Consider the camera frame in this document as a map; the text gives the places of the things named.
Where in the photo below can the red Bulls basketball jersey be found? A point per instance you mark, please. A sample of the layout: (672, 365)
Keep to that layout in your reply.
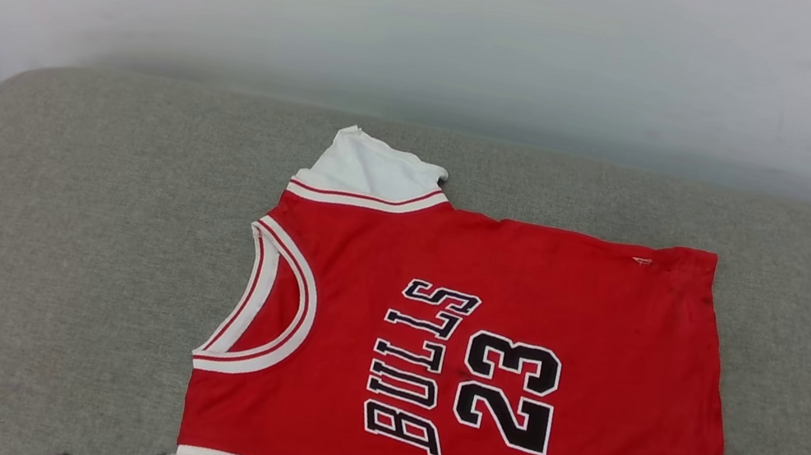
(570, 290)

